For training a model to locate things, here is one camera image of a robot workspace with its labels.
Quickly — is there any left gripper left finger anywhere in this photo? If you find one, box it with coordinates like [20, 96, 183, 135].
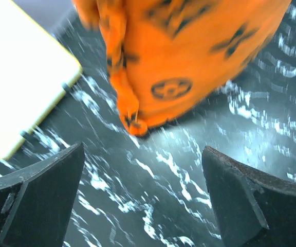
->
[0, 143, 85, 247]

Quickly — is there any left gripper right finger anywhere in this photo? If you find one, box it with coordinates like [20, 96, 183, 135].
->
[202, 146, 296, 246]

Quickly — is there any orange patterned pillowcase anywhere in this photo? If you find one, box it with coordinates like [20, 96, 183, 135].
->
[74, 0, 290, 136]

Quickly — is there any small whiteboard yellow frame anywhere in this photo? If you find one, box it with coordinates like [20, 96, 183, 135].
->
[0, 1, 82, 160]

